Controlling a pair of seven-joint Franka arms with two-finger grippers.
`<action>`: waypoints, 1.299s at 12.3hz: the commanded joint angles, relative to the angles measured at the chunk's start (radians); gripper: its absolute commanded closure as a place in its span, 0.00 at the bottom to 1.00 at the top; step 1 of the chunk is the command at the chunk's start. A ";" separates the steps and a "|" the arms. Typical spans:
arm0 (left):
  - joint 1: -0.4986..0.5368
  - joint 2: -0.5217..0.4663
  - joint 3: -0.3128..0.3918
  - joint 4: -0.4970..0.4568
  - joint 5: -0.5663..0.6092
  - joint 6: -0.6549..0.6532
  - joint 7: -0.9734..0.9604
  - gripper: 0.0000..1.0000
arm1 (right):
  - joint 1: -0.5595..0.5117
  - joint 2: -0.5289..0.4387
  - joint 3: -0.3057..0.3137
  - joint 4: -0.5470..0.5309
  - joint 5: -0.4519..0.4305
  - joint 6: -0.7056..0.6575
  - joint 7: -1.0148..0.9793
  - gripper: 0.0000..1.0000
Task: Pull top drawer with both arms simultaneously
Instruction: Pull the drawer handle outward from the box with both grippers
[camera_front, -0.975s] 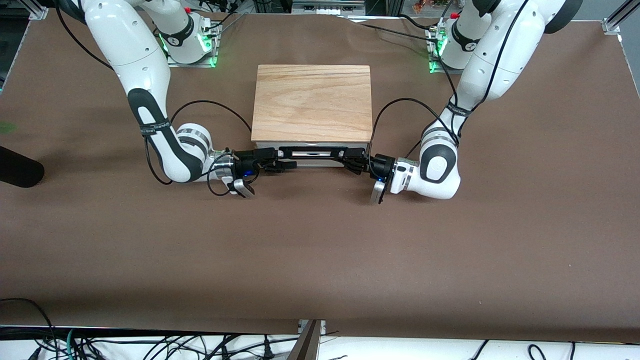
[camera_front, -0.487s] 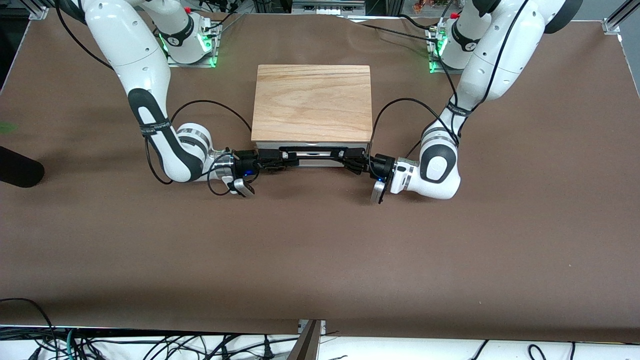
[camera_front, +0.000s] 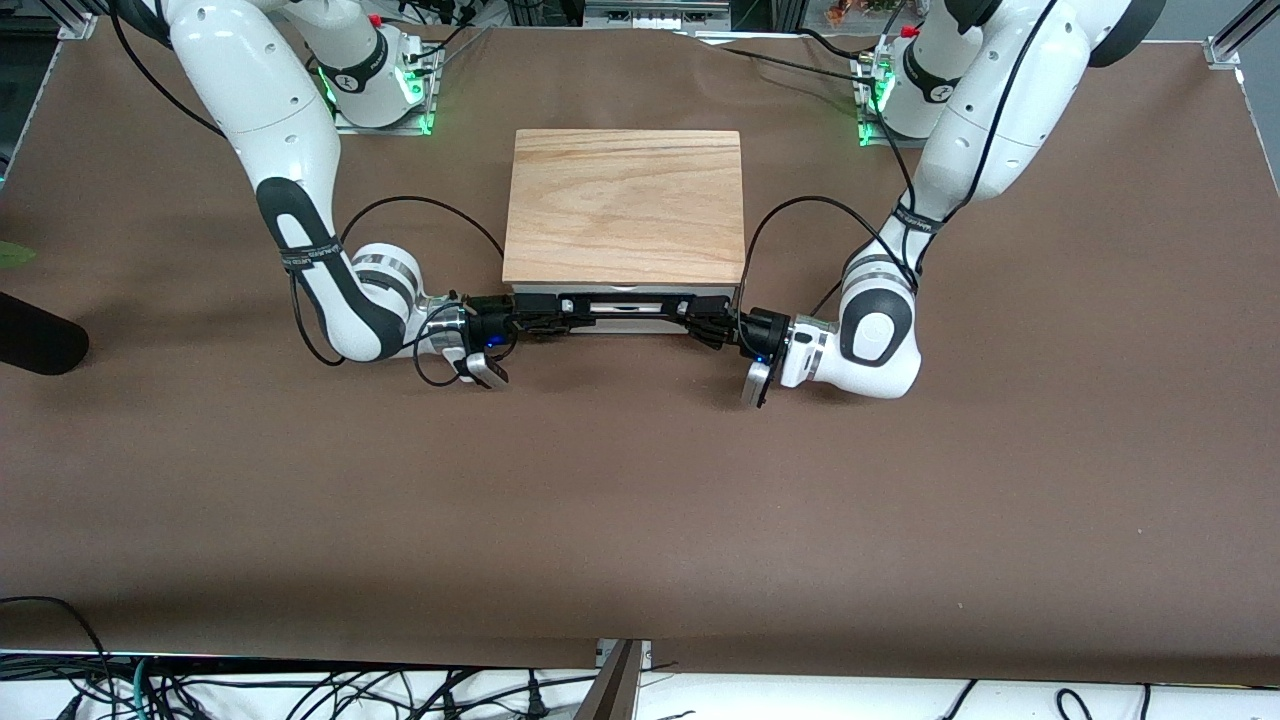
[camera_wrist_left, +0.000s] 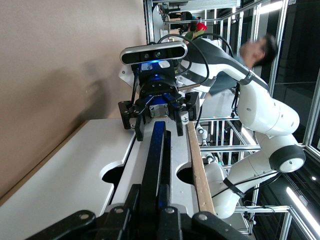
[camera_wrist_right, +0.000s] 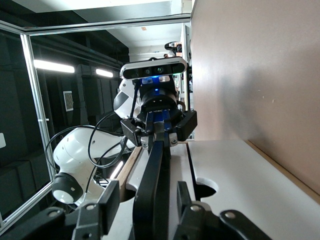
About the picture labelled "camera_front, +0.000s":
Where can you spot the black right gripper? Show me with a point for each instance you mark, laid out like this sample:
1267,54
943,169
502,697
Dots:
489,330

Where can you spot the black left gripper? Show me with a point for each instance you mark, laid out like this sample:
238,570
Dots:
763,331

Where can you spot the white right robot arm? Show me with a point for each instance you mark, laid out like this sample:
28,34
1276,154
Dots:
270,110

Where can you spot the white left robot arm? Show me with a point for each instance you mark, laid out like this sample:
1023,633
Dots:
990,130

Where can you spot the wooden drawer cabinet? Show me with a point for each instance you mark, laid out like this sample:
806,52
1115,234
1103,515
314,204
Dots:
625,200

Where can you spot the brown table cover sheet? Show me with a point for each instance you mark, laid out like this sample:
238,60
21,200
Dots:
640,500

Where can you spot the grey electronic device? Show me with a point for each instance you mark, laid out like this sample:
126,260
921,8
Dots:
655,15

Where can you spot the black cylindrical object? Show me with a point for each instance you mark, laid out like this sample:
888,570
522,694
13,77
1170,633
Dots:
40,340

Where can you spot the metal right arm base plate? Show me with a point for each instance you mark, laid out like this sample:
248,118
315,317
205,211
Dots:
385,128

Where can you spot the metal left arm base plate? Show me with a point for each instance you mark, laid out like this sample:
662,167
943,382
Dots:
890,142

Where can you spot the silver metal bracket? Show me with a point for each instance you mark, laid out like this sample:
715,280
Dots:
603,652

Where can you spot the dark slanted post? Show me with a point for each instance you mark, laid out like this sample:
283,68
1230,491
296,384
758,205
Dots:
615,695

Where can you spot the aluminium frame profile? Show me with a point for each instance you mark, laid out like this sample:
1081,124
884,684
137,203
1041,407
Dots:
80,22
1228,45

